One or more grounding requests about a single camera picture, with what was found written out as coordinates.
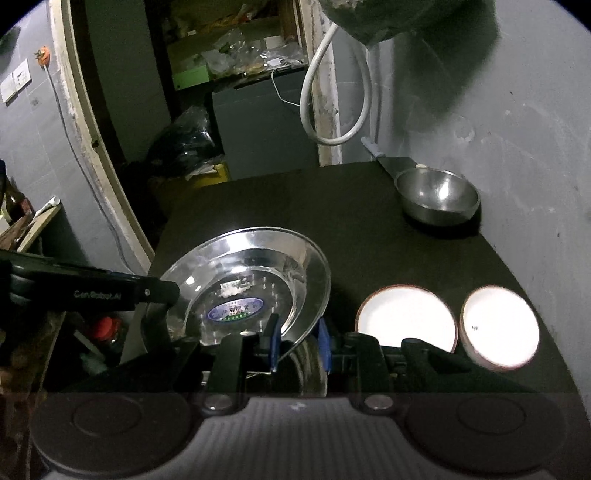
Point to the grey cabinet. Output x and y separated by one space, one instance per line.
263 134

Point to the red-rimmed white plate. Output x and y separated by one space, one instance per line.
501 327

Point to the red-capped bottle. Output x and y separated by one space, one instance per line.
107 328

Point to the white wall switch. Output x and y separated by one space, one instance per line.
16 81

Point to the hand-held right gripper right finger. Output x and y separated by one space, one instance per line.
324 346

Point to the yellow box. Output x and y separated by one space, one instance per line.
214 175

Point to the steel plate with sticker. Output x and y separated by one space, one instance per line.
258 277

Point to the wooden counter board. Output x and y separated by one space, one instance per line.
32 226

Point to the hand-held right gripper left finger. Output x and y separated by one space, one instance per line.
274 341

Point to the white ceramic bowl red outside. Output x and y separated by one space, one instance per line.
406 318

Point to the steel bowl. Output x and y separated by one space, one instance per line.
438 196

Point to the cluttered shelf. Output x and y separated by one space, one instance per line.
235 41

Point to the green box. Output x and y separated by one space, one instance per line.
191 76

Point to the worn door frame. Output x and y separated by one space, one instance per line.
92 161

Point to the dark glass bottle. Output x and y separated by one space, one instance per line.
11 198

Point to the black plastic bag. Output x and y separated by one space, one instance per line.
184 143

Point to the hanging clear plastic bag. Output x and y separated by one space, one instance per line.
392 18

